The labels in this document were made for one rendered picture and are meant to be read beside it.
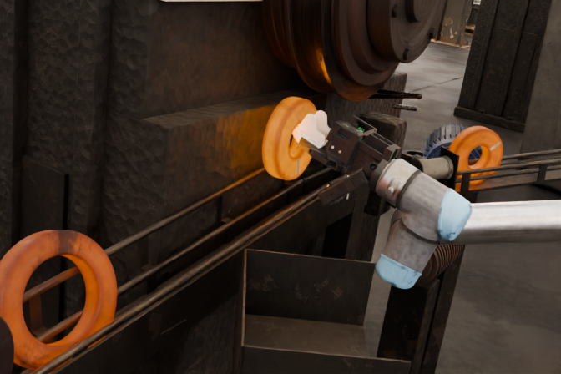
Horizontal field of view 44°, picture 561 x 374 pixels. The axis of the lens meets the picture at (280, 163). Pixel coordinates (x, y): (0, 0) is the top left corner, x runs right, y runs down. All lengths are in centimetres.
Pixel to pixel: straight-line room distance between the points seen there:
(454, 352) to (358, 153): 125
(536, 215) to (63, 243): 80
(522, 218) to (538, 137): 290
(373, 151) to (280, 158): 17
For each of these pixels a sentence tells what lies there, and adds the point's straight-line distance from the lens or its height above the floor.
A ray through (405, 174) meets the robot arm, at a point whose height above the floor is 83.
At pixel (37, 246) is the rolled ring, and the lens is 95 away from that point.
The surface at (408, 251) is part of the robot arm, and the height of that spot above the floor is 71.
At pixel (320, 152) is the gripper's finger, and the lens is 122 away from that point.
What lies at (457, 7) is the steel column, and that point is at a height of 54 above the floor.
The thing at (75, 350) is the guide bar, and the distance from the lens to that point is 97.
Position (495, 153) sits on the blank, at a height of 72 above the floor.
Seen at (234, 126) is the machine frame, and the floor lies 85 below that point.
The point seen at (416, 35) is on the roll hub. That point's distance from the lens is 142.
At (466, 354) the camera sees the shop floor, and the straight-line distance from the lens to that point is 236.
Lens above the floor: 118
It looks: 18 degrees down
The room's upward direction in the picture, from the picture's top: 8 degrees clockwise
